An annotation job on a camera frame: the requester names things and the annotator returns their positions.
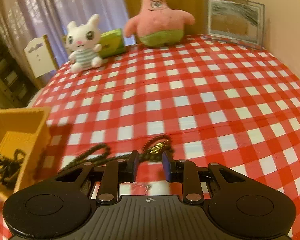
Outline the red white checked tablecloth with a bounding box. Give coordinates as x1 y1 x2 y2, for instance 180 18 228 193
0 34 300 240

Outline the white wooden chair back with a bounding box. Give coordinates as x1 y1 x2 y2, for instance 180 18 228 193
23 35 59 78

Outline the pink starfish plush toy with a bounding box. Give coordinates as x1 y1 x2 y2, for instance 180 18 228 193
124 0 195 48

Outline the lilac sheer curtain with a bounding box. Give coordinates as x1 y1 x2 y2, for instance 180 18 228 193
0 0 130 64

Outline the green tissue pack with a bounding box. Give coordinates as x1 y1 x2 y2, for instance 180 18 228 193
99 28 126 58

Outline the dark shelf rack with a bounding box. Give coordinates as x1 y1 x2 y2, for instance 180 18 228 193
0 29 37 108

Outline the brown bead necklace gold charm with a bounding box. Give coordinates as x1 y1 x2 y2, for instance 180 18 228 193
59 134 174 174

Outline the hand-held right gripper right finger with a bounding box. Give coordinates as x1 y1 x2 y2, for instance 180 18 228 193
162 150 248 204

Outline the yellow ribbed plastic tray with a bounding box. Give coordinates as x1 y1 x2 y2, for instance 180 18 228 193
0 106 52 202

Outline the white rabbit plush toy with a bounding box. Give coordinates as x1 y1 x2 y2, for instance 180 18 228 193
66 14 103 73

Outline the dark brown bead necklace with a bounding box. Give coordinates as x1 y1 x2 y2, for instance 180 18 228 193
0 149 26 188

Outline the clear acrylic picture frame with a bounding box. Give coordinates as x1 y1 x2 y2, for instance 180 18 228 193
204 0 265 50

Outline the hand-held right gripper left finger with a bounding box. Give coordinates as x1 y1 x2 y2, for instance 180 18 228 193
54 151 139 204

